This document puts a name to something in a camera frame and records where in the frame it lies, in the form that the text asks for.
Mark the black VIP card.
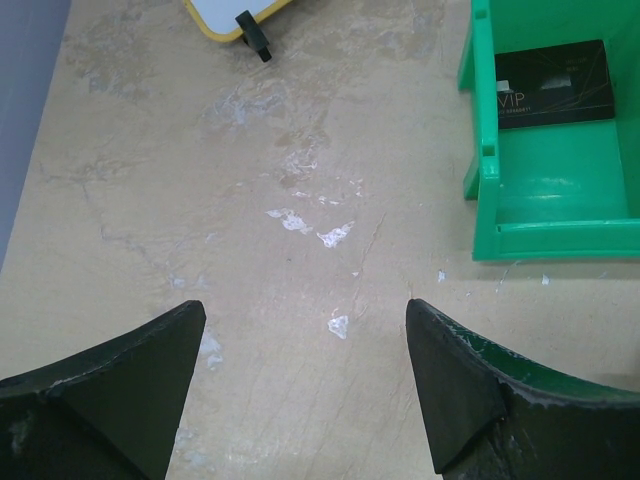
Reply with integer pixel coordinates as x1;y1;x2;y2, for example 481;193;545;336
495;40;615;130

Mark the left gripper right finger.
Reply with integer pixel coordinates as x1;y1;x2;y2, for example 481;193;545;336
406;299;639;479

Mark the small whiteboard on stand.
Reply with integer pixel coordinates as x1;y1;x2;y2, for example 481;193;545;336
184;0;291;63

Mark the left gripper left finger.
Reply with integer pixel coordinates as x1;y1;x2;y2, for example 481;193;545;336
1;300;206;479

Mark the green plastic bin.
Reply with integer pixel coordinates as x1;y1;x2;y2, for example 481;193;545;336
457;1;639;262

